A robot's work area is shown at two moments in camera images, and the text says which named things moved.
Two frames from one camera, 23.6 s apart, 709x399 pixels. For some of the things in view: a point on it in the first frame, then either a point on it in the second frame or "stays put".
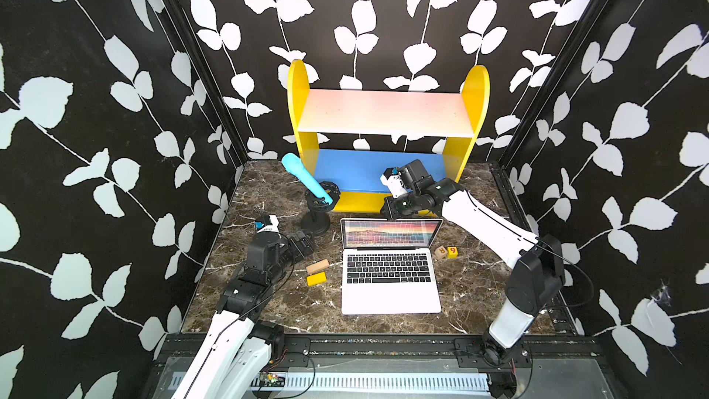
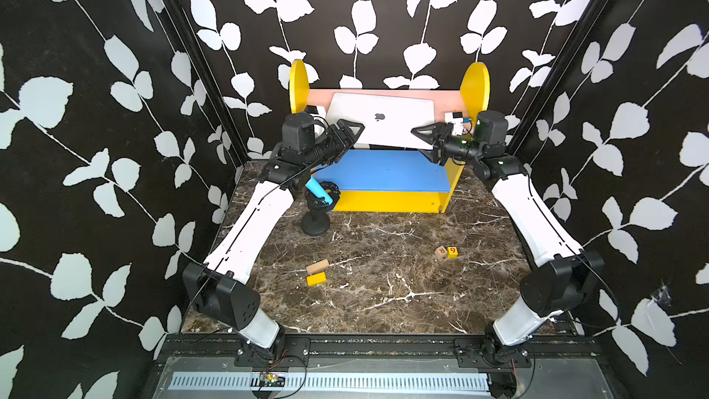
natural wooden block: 317,267 stays put
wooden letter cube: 440,252 stays put
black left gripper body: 296,253 → 331,147
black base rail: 406,352 stays put
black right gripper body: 403,207 → 450,149
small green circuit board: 271,380 stays put
